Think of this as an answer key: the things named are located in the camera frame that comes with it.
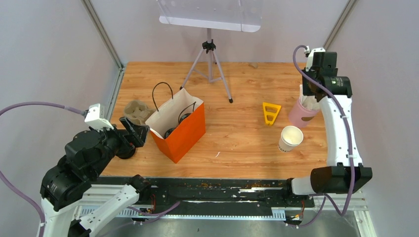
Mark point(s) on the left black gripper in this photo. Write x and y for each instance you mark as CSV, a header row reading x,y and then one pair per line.
x,y
137,133

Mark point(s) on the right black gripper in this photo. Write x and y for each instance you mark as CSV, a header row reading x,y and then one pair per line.
x,y
306,90

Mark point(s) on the orange paper bag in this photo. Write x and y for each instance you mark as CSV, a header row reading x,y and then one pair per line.
x,y
166,116

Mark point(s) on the black cup lid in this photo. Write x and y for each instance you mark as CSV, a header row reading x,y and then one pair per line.
x,y
169,132
183,117

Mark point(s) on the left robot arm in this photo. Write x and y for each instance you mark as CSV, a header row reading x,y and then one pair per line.
x,y
86,156

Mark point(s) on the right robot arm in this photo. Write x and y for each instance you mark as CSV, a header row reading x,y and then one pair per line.
x,y
344,172

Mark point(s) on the white wrapped straws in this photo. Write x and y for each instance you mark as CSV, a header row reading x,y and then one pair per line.
x,y
308,102

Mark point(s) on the stack of black lids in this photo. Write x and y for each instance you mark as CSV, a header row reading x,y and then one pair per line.
x,y
126,154

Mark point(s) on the pink straw holder cup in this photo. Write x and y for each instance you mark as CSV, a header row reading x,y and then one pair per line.
x,y
300,116

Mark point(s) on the yellow plastic triangle tool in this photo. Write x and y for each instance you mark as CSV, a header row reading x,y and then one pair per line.
x,y
270,112

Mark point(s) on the white paper cup stack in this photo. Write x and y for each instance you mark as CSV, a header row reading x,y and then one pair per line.
x,y
291,137

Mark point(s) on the tripod stand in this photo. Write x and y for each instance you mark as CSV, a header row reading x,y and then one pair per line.
x,y
209,48

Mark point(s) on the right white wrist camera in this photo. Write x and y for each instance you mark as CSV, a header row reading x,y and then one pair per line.
x,y
310,53

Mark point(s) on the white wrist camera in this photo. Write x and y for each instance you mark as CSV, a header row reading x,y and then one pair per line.
x,y
95,118
310,53

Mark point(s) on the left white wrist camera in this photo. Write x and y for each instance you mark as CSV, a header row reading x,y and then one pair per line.
x,y
95,118

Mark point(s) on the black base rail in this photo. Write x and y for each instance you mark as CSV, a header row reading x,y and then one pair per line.
x,y
222,197

